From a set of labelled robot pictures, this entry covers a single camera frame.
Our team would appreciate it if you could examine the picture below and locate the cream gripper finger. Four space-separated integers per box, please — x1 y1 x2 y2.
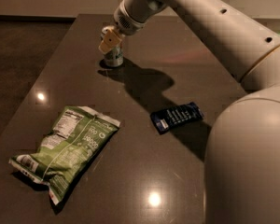
99 28 122 54

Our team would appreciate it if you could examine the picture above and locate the green chip bag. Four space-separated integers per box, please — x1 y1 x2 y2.
9 106 120 204

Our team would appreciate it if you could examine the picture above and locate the green 7up soda can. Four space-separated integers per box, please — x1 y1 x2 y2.
101 25 123 67

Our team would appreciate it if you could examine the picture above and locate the dark blue snack packet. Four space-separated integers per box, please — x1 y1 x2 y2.
150 102 203 134

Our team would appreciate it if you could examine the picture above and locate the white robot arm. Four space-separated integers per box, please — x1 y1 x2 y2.
99 0 280 224

